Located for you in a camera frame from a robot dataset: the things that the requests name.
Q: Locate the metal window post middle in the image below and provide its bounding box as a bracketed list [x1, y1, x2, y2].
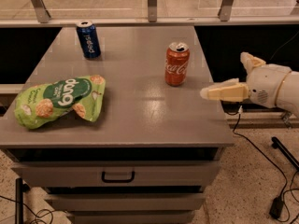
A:
[148, 0, 157, 22]

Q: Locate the metal window post left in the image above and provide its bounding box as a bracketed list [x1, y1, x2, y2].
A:
[31, 0, 50, 23]

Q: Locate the metal window post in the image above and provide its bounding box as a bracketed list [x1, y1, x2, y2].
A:
[148, 0, 157, 22]
[31, 0, 50, 23]
[218, 0, 234, 21]

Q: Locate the black cable bottom left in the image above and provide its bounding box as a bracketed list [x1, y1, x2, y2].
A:
[0, 195, 64, 224]

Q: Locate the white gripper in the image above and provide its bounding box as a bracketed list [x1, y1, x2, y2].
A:
[200, 52, 291, 108]

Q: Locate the metal window post right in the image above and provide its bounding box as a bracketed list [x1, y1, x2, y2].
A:
[218, 0, 234, 21]

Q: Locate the black power cable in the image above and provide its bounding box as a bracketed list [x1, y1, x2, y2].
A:
[222, 31, 299, 224]

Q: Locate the green dang chips bag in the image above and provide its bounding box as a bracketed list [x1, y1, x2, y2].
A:
[14, 75, 106, 129]

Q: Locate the black stand leg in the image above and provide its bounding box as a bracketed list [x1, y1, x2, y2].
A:
[271, 137, 299, 171]
[15, 178, 30, 224]

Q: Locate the black stand leg right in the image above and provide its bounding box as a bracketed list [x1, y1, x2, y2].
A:
[271, 137, 299, 171]

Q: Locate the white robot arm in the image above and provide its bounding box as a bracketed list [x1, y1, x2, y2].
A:
[200, 52, 299, 117]

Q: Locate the black drawer handle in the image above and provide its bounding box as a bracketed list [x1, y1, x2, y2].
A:
[101, 171, 135, 184]

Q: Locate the red coca-cola can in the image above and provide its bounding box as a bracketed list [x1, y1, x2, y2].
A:
[164, 42, 190, 86]

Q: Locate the grey drawer cabinet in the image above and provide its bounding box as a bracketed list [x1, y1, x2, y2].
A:
[0, 26, 233, 224]

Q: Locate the black power adapter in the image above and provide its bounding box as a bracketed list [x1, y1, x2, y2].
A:
[269, 196, 284, 219]

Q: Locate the black stand leg left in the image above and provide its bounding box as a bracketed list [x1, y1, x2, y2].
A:
[15, 178, 30, 224]

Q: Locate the blue pepsi can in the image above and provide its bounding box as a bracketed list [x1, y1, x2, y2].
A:
[77, 21, 101, 59]

